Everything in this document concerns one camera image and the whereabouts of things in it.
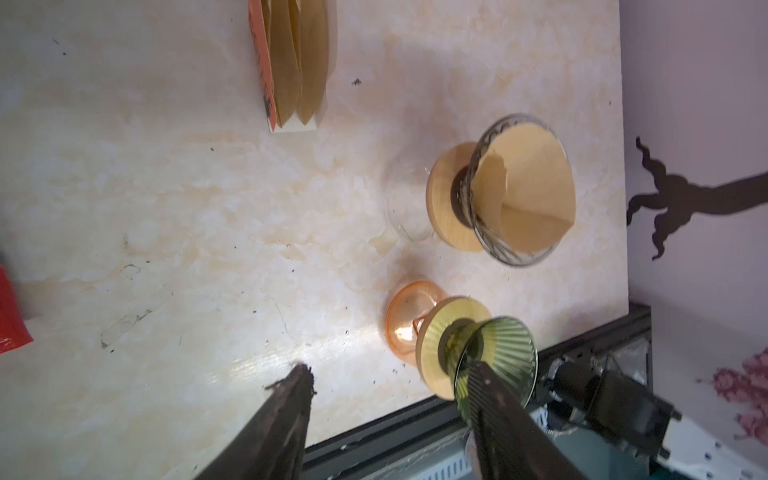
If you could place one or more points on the green glass dripper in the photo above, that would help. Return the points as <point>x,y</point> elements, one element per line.
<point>504,343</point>

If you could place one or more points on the clear glass carafe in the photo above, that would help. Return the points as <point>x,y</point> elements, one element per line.
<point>405,201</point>

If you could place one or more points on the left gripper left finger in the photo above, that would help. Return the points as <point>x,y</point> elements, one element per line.
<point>272,444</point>

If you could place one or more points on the orange glass pitcher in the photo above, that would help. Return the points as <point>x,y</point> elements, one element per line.
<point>405,314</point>

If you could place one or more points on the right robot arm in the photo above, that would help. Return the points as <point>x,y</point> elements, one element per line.
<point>629,417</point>

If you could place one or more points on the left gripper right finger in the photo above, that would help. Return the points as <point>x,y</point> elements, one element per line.
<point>510,445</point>

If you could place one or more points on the red snack packet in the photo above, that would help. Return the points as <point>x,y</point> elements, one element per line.
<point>13,332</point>

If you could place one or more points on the brown paper coffee filter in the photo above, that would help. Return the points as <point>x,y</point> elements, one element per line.
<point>524,189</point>

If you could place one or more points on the white cable duct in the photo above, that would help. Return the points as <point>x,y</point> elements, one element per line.
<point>455,467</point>

